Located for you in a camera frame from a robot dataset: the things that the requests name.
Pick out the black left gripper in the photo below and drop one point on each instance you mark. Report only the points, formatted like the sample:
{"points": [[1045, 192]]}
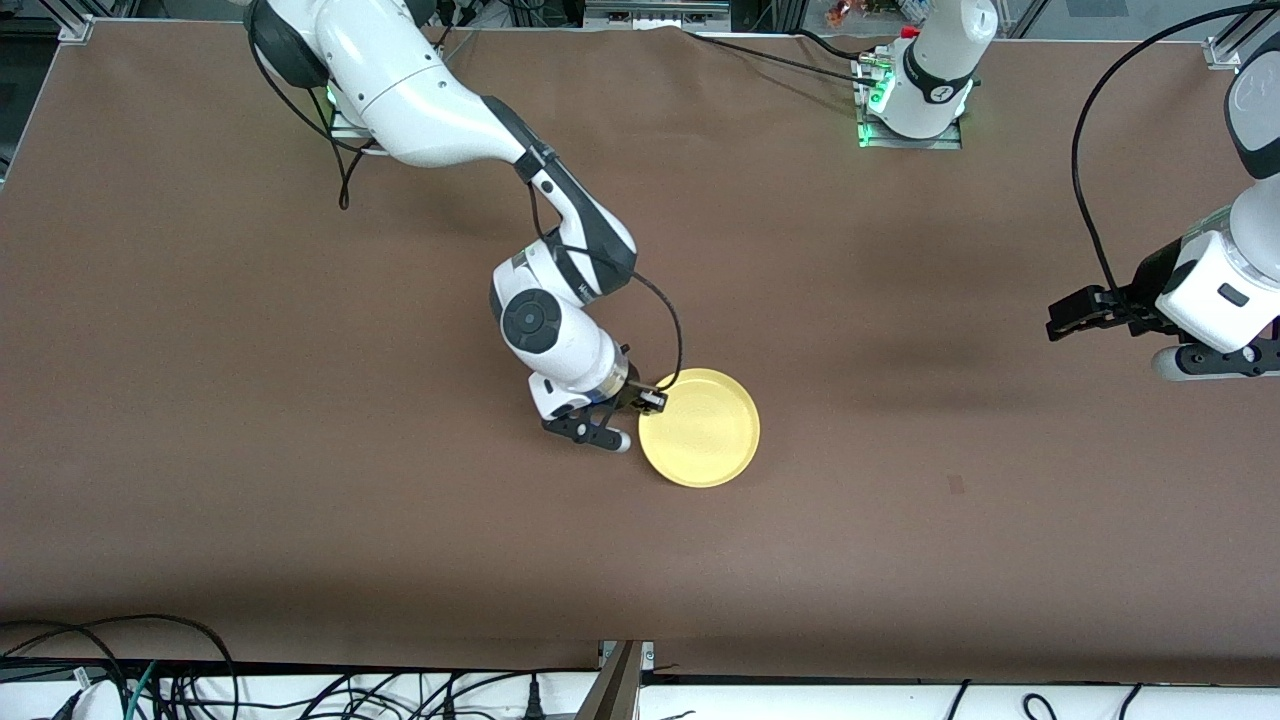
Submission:
{"points": [[1152, 278]]}

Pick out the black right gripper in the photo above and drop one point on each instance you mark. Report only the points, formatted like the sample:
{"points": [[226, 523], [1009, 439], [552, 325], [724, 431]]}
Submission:
{"points": [[634, 394]]}

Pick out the yellow round plate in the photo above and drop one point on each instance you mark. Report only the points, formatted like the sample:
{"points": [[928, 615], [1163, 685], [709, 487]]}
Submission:
{"points": [[705, 430]]}

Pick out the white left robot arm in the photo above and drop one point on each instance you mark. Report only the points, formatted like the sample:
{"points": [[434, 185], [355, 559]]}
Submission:
{"points": [[935, 70]]}

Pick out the white lower shelf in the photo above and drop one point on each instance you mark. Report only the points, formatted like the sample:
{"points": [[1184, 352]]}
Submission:
{"points": [[800, 705]]}

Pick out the grey metal device box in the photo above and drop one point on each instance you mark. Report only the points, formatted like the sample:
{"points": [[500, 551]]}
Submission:
{"points": [[655, 14]]}

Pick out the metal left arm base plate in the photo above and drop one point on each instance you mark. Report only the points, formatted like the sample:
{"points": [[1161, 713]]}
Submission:
{"points": [[870, 135]]}

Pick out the aluminium profile post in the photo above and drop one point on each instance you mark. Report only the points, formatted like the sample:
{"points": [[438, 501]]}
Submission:
{"points": [[620, 685]]}

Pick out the aluminium frame corner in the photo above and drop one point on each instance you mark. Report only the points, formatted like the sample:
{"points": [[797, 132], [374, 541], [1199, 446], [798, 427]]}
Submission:
{"points": [[72, 22], [1235, 35]]}

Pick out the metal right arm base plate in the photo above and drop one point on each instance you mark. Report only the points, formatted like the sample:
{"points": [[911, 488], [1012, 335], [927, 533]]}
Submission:
{"points": [[345, 130]]}

